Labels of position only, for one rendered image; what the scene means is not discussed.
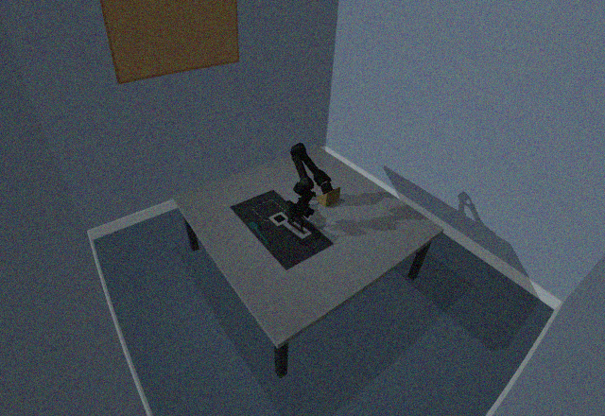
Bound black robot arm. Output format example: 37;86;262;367
290;143;335;217

